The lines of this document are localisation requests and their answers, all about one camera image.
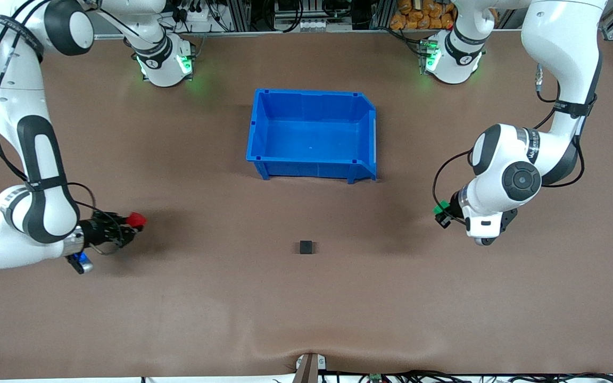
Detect table cover sheet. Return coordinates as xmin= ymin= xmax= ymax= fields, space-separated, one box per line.
xmin=0 ymin=33 xmax=613 ymax=379

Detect blue plastic storage bin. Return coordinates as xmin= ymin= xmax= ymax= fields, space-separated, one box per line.
xmin=246 ymin=88 xmax=378 ymax=185

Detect orange snack bags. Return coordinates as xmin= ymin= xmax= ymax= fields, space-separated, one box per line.
xmin=390 ymin=0 xmax=457 ymax=30

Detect metal table edge clamp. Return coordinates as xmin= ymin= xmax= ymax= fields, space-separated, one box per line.
xmin=294 ymin=352 xmax=327 ymax=383

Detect white power strip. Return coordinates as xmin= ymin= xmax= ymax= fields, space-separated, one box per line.
xmin=175 ymin=4 xmax=218 ymax=23

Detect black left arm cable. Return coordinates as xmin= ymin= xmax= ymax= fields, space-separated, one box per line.
xmin=432 ymin=63 xmax=600 ymax=227

